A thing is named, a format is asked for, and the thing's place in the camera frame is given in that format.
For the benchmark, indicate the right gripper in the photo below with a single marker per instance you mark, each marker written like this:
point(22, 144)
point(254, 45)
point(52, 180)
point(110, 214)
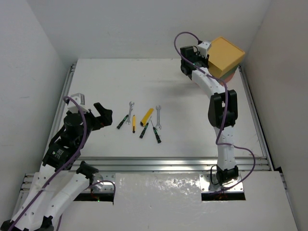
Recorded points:
point(206, 61)

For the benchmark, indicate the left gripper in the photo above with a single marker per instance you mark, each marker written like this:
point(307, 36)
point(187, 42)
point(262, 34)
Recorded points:
point(95, 119)

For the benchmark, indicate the green black screwdriver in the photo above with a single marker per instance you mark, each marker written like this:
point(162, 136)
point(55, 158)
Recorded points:
point(156, 134)
point(122, 122)
point(144, 129)

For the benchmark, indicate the small silver wrench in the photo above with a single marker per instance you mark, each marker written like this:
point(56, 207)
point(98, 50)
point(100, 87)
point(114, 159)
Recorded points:
point(131, 104)

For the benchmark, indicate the green drawer box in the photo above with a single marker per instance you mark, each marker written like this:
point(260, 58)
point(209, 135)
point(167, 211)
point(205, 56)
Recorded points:
point(229, 75)

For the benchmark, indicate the red drawer box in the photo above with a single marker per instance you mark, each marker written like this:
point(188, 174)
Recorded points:
point(206, 80)

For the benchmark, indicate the large silver wrench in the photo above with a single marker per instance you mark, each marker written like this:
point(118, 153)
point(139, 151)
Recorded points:
point(158, 125)

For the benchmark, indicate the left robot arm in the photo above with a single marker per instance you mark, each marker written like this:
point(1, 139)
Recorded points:
point(53, 188)

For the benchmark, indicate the slim yellow utility knife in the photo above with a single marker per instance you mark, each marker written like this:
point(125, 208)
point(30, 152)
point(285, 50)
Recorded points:
point(133, 124)

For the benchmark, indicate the yellow drawer box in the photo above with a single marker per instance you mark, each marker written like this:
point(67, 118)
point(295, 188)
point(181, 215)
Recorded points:
point(223, 56)

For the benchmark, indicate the wide yellow utility knife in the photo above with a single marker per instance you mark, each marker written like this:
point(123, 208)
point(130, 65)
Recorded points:
point(146, 117)

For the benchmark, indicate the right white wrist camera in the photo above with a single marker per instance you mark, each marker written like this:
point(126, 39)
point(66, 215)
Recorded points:
point(203, 48)

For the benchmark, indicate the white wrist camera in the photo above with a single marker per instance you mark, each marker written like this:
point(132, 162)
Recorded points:
point(203, 48)
point(79, 98)

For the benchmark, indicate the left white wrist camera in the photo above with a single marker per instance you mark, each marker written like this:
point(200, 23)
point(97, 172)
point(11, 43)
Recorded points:
point(79, 98)

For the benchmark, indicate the aluminium left rail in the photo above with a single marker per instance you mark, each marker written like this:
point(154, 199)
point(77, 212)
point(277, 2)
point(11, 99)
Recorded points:
point(60, 107)

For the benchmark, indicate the aluminium rail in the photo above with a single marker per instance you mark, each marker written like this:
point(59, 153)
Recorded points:
point(260, 134)
point(148, 164)
point(60, 107)

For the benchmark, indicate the aluminium front rail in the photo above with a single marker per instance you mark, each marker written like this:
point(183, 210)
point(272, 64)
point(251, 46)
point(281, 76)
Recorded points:
point(148, 164)

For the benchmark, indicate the aluminium right rail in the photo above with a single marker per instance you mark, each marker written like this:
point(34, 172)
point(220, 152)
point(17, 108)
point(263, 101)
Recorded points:
point(260, 134)

